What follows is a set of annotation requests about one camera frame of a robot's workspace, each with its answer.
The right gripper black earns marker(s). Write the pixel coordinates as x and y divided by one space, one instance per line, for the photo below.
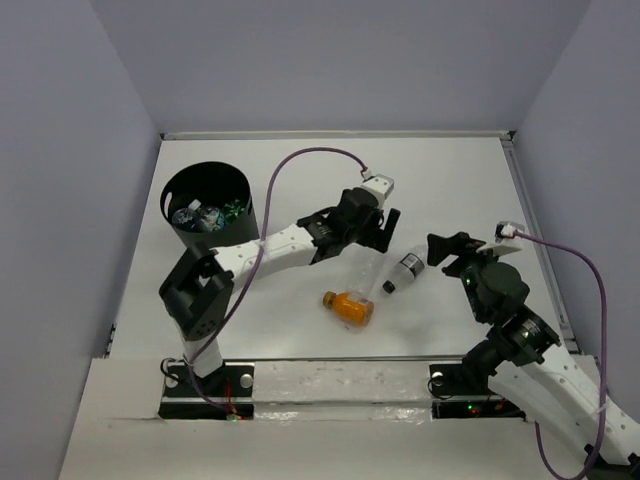
461 244

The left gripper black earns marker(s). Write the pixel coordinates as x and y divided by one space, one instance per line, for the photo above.
376 239

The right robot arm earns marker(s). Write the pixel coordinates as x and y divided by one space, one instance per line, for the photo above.
524 360

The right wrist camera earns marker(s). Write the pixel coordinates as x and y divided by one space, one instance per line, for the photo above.
508 233

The aluminium table rail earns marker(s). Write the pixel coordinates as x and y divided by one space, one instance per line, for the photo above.
333 134

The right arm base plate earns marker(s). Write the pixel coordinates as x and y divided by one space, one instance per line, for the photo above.
454 398

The black cylindrical bin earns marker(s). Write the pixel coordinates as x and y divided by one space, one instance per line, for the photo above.
213 184

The white foam strip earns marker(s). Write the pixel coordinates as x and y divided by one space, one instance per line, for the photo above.
348 390

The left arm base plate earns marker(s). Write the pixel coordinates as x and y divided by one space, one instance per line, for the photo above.
225 395

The orange juice bottle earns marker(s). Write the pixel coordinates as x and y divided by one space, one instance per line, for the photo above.
350 308

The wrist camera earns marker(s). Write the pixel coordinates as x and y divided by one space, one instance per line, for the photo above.
379 186
508 233

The clear unlabelled plastic bottle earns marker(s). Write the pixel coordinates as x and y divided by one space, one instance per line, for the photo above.
364 268

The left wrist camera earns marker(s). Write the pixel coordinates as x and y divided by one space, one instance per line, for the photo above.
379 186

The green plastic bottle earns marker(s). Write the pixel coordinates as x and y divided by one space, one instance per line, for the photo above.
232 210

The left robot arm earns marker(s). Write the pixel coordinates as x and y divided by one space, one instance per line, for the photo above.
198 290

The clear bottle dark blue label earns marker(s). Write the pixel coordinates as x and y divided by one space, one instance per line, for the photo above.
210 219

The clear bottle blue white label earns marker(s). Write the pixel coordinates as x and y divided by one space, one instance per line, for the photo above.
186 218

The clear bottle black cap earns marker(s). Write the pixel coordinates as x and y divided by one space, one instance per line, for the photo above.
406 270

